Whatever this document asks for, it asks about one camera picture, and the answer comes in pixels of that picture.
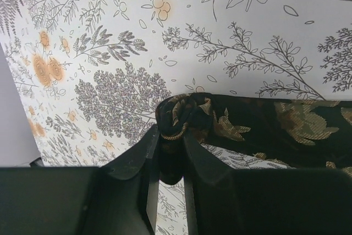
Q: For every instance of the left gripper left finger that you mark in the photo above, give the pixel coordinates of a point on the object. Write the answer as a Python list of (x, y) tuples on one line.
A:
[(117, 198)]

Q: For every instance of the floral patterned table mat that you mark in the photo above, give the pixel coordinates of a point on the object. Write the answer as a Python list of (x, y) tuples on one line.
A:
[(91, 73)]

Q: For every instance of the black gold floral tie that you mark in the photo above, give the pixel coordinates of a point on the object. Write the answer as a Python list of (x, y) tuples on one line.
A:
[(297, 133)]

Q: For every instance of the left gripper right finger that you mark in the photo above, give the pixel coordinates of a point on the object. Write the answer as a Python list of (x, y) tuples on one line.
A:
[(222, 200)]

